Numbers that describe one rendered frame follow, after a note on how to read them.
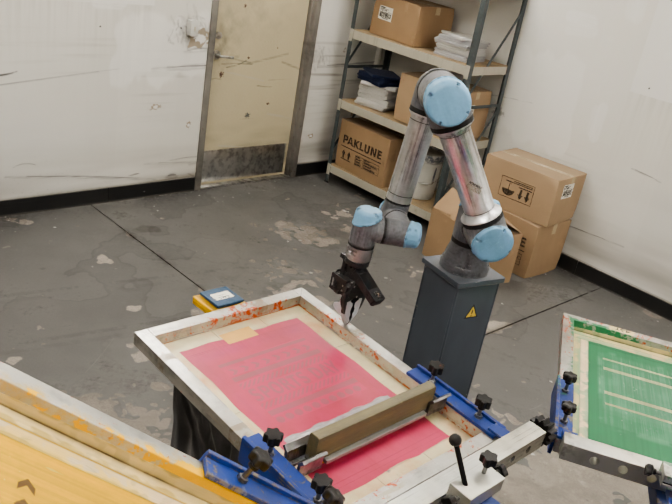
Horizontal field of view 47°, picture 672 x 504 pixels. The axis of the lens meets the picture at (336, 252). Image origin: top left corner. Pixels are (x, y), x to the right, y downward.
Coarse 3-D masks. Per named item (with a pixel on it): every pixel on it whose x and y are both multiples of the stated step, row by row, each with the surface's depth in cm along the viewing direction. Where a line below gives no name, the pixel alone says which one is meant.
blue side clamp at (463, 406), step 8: (416, 368) 211; (424, 368) 211; (416, 376) 208; (424, 376) 209; (440, 384) 207; (440, 392) 204; (448, 392) 204; (456, 392) 203; (448, 400) 201; (456, 400) 202; (464, 400) 202; (456, 408) 199; (464, 408) 199; (472, 408) 200; (464, 416) 197; (472, 416) 197; (488, 416) 197; (480, 424) 195; (488, 424) 195; (488, 432) 192
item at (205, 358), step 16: (192, 352) 205; (208, 352) 207; (224, 352) 208; (240, 352) 210; (208, 368) 200; (224, 384) 196; (240, 400) 191; (256, 416) 187; (304, 416) 191; (320, 416) 192; (336, 416) 193; (288, 432) 184; (368, 448) 185; (336, 464) 178; (352, 464) 179; (368, 464) 180; (384, 464) 181; (336, 480) 173; (352, 480) 174; (368, 480) 175
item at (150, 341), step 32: (192, 320) 212; (224, 320) 218; (320, 320) 232; (160, 352) 196; (384, 352) 217; (192, 384) 187; (416, 384) 208; (224, 416) 179; (448, 416) 201; (480, 448) 188; (416, 480) 173
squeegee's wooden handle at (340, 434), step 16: (432, 384) 196; (384, 400) 186; (400, 400) 187; (416, 400) 191; (352, 416) 177; (368, 416) 179; (384, 416) 184; (400, 416) 189; (320, 432) 170; (336, 432) 172; (352, 432) 177; (368, 432) 182; (320, 448) 170; (336, 448) 175
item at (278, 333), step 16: (288, 320) 229; (256, 336) 218; (272, 336) 220; (288, 336) 221; (304, 336) 223; (320, 336) 225; (336, 352) 219; (352, 368) 213; (368, 384) 208; (352, 400) 200; (368, 400) 202; (400, 432) 193; (416, 432) 194; (432, 432) 195; (384, 448) 186; (400, 448) 187; (416, 448) 188
